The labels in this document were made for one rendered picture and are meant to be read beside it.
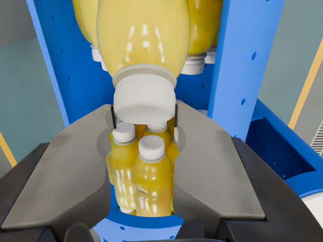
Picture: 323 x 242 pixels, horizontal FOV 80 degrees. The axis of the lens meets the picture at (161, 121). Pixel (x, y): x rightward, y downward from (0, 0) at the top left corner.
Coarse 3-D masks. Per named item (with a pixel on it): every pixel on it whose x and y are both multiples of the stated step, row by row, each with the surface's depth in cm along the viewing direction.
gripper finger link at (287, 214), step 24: (240, 144) 8; (264, 168) 7; (264, 192) 6; (288, 192) 6; (288, 216) 6; (312, 216) 6; (240, 240) 5; (264, 240) 5; (288, 240) 5; (312, 240) 5
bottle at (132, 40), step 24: (120, 0) 11; (144, 0) 11; (168, 0) 11; (96, 24) 13; (120, 24) 11; (144, 24) 11; (168, 24) 11; (120, 48) 11; (144, 48) 11; (168, 48) 11; (120, 72) 11; (144, 72) 11; (168, 72) 11
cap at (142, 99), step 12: (120, 84) 11; (132, 84) 11; (144, 84) 11; (156, 84) 11; (168, 84) 12; (120, 96) 11; (132, 96) 10; (144, 96) 10; (156, 96) 11; (168, 96) 11; (120, 108) 11; (132, 108) 11; (144, 108) 11; (156, 108) 11; (168, 108) 11; (132, 120) 13; (144, 120) 13; (156, 120) 13
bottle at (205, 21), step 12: (192, 0) 20; (204, 0) 20; (216, 0) 20; (192, 12) 21; (204, 12) 21; (216, 12) 21; (192, 24) 21; (204, 24) 21; (216, 24) 22; (192, 36) 22; (204, 36) 22; (216, 36) 24; (192, 48) 23; (204, 48) 24; (192, 60) 25
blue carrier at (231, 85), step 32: (32, 0) 22; (64, 0) 28; (224, 0) 13; (256, 0) 14; (64, 32) 29; (224, 32) 14; (256, 32) 15; (64, 64) 29; (96, 64) 36; (224, 64) 15; (256, 64) 17; (64, 96) 29; (96, 96) 38; (192, 96) 42; (224, 96) 17; (256, 96) 21; (224, 128) 19; (128, 224) 25; (160, 224) 25
